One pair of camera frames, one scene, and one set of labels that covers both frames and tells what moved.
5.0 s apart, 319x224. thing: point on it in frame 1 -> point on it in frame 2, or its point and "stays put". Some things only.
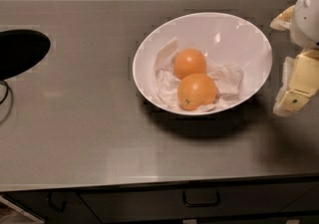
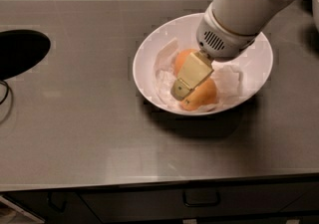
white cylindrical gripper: (306, 19) -> (221, 40)
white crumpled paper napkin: (228, 80) stays put
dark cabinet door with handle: (54, 207) stays put
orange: (194, 91) stays put
